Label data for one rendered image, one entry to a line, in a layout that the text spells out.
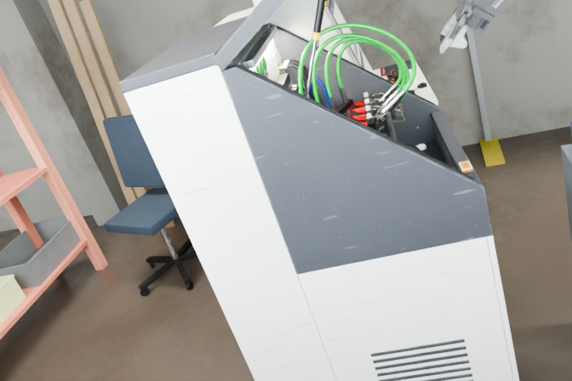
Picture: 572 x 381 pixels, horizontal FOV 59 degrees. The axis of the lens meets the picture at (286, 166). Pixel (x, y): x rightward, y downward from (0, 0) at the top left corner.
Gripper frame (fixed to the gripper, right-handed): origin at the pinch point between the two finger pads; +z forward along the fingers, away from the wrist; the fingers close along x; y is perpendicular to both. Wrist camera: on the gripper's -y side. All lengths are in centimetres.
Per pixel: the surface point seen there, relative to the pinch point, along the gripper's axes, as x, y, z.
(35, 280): 18, -123, 263
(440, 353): -45, 47, 72
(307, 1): 43, -39, 26
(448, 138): 6.9, 23.3, 31.3
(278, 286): -45, -10, 73
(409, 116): 32, 16, 46
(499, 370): -44, 66, 70
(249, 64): -20, -46, 20
